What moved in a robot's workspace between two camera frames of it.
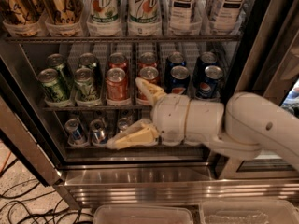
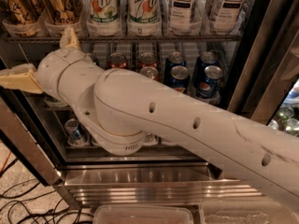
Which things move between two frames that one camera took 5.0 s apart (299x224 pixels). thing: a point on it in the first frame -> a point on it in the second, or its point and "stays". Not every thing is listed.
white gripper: x=169 y=116 -> x=51 y=69
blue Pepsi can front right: x=208 y=88 stays
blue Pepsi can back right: x=206 y=59 stays
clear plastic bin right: x=249 y=211 stays
